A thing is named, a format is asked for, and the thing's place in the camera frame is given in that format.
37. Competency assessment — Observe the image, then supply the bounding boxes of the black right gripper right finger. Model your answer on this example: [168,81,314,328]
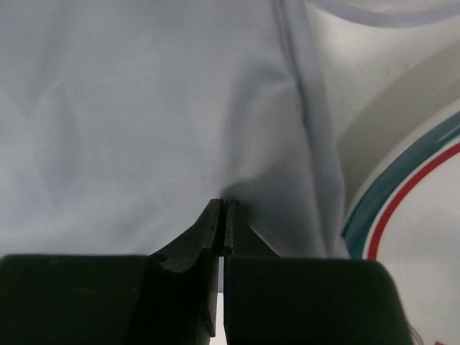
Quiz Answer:
[224,201,412,344]

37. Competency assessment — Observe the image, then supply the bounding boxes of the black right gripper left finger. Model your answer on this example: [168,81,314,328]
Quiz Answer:
[1,199,220,344]

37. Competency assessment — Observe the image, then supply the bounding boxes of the white plate green red rim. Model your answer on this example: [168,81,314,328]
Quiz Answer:
[344,103,459,344]

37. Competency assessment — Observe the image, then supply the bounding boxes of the grey cloth placemat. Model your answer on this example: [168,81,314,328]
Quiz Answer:
[1,1,348,257]

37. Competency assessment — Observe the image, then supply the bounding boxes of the clear plastic cup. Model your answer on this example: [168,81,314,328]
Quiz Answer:
[311,0,459,28]

